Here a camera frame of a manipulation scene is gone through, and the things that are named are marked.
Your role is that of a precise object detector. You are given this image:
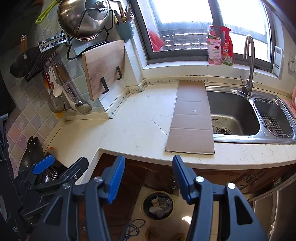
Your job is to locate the stainless steel double sink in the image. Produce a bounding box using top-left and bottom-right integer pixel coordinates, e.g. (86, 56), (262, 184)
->
(206, 85), (295, 144)

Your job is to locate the brown cardboard sheet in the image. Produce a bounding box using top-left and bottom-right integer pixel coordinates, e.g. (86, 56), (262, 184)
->
(165, 81), (215, 155)

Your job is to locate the wooden cabinet door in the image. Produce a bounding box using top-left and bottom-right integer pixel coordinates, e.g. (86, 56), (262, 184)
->
(194, 164), (295, 194)
(78, 152), (181, 232)

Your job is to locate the steel kitchen faucet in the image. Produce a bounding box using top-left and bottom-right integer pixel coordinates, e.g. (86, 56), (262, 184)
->
(239, 34), (256, 96)

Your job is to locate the window frame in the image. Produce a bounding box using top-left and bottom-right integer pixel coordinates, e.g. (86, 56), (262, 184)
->
(128, 1), (275, 72)

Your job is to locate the hanging steel ladle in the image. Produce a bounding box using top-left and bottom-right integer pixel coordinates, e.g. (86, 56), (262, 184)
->
(56, 61), (92, 114)

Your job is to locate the teal utensil holder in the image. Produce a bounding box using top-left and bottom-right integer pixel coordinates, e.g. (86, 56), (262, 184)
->
(116, 22), (134, 43)

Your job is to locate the round trash bin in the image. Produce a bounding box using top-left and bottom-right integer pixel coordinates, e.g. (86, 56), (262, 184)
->
(142, 191), (175, 221)

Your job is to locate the steel appliance door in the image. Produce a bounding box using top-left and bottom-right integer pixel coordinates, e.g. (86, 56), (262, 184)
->
(249, 175), (296, 240)

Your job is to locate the pink dish soap bottle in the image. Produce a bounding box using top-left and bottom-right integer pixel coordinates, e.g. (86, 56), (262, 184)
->
(207, 25), (222, 65)

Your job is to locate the wooden cabinet door right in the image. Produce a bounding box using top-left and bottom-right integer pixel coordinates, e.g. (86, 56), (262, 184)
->
(194, 164), (295, 194)

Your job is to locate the red cloth outside window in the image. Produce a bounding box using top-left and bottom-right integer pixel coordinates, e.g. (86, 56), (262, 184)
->
(149, 30), (165, 52)

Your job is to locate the black wok pan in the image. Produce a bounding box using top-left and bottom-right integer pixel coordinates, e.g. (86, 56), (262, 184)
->
(18, 136), (44, 174)

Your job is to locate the black cable on floor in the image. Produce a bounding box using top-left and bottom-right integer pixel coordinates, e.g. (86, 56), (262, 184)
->
(117, 218), (147, 241)

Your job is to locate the red spray cleaner bottle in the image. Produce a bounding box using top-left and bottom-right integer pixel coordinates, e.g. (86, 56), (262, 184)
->
(220, 26), (234, 66)

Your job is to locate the wooden cutting board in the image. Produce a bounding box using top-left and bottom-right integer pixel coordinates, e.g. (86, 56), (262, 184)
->
(82, 40), (125, 101)

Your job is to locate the white cutting board stand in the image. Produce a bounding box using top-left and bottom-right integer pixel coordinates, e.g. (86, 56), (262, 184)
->
(98, 78), (128, 119)

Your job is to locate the wall utensil rack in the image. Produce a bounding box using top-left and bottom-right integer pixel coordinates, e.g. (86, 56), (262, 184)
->
(10, 31), (68, 82)

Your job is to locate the steel pot lid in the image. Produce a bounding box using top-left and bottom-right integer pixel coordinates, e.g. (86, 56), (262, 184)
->
(57, 0), (111, 41)

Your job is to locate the wooden cabinet door left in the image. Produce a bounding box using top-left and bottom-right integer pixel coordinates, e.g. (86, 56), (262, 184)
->
(78, 152), (181, 232)

